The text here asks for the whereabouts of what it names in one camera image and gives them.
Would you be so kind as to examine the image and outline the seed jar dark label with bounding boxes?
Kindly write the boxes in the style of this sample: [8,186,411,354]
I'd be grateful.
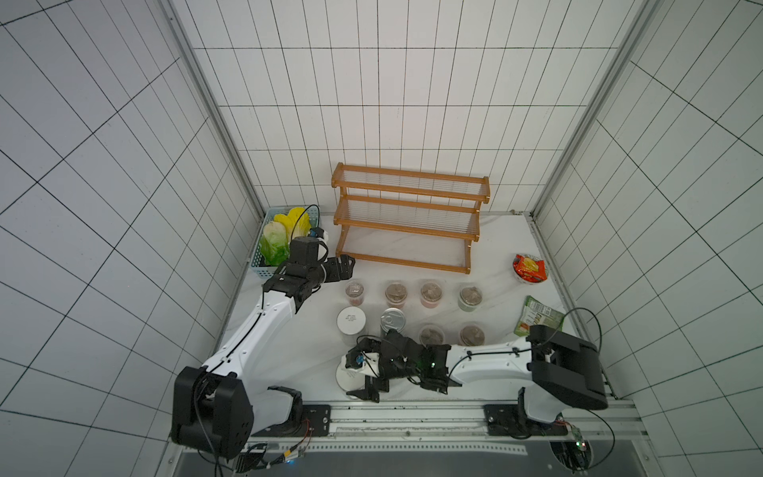
[345,280,365,307]

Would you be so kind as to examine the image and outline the seed jar red label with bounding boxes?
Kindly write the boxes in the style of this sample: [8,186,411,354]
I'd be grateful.
[385,281,409,309]
[419,280,443,308]

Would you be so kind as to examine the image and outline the green napa cabbage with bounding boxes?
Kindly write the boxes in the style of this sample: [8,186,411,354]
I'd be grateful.
[259,221,289,266]

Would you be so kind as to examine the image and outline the blue plastic basket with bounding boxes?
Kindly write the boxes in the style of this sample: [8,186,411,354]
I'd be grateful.
[250,205,321,279]

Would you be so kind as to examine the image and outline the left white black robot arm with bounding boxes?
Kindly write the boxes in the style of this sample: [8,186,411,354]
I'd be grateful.
[170,237,356,459]

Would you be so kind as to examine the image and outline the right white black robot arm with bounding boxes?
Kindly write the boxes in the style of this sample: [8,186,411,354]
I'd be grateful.
[336,325,608,439]

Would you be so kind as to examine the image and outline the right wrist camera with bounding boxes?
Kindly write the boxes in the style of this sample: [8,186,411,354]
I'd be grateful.
[345,352,382,379]

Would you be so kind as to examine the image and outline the wooden three-tier shelf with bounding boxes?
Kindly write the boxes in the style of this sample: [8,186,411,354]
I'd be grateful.
[331,163,491,274]

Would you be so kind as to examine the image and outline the dark green bottle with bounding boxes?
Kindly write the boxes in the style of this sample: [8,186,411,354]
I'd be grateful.
[380,308,407,336]

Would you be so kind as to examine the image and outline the large white-lid can shelf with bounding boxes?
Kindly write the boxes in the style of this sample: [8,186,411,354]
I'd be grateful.
[337,306,367,347]

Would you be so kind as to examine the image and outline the white can bottom shelf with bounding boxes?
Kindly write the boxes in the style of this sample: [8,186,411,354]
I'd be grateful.
[336,359,377,393]

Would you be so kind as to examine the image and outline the small jar pink label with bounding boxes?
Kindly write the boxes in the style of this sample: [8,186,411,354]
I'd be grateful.
[459,323,486,347]

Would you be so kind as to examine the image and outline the red snack bowl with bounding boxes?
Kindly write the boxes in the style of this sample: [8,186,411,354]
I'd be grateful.
[513,254,548,283]

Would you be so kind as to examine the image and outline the green snack packet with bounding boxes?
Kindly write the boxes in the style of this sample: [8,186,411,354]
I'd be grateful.
[514,295,565,337]

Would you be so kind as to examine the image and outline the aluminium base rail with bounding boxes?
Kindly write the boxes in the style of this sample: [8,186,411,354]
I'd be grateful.
[234,401,647,457]

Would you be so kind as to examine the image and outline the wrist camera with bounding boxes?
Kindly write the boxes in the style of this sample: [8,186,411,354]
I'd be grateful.
[308,227,329,244]
[345,352,382,379]

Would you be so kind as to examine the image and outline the small jar yellow label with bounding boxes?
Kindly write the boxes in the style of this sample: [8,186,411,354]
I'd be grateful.
[418,324,446,346]

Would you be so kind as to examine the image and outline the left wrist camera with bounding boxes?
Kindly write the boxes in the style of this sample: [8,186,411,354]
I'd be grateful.
[308,227,329,244]

